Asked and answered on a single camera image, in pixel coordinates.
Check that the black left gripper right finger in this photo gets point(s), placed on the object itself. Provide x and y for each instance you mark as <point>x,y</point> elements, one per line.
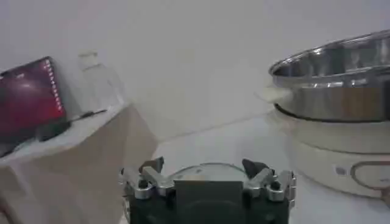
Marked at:
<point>265,182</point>

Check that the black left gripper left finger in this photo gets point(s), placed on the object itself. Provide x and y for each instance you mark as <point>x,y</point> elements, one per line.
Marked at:
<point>152,182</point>

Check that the round glass pot lid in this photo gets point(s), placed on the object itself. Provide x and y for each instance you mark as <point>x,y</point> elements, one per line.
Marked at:
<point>210,170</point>

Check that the white electric pot base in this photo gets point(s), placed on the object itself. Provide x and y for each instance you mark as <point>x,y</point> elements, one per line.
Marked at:
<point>320,152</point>

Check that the white side table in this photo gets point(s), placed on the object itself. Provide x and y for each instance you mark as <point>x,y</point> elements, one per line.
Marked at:
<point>76,170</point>

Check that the steel steamer basket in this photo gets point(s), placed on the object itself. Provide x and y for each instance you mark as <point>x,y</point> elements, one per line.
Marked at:
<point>335,100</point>

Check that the clear plastic pitcher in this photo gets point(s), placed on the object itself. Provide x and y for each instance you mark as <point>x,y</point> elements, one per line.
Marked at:
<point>97,82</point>

